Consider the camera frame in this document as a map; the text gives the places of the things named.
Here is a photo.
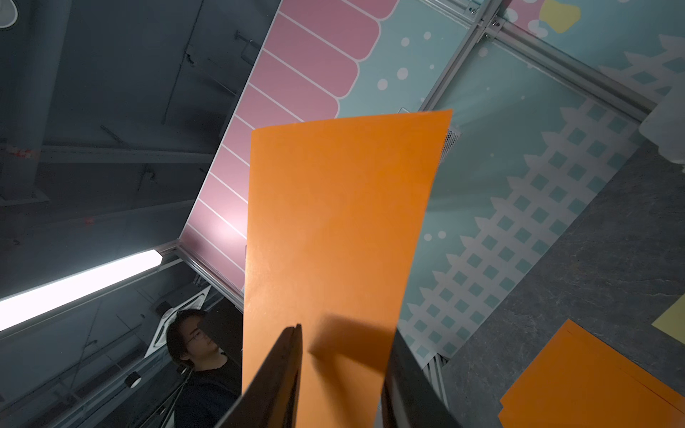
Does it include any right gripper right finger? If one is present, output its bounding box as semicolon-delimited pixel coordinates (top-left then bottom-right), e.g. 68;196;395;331
381;330;461;428

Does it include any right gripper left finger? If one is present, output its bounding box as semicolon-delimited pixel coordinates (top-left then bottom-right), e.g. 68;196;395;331
217;325;303;428

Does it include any orange paper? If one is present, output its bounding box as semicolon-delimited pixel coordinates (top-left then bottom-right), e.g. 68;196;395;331
243;111;452;427
499;320;684;427

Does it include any person in dark clothes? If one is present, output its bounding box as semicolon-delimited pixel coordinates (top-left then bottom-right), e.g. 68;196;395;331
166;310;242;428

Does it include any ceiling fluorescent light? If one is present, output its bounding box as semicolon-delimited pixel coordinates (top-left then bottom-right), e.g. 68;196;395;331
1;250;162;331

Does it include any left yellow paper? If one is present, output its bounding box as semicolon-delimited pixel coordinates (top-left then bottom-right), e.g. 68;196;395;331
652;295;685;344

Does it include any white wire wall basket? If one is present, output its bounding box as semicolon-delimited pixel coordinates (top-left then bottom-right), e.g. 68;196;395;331
396;107;461;164

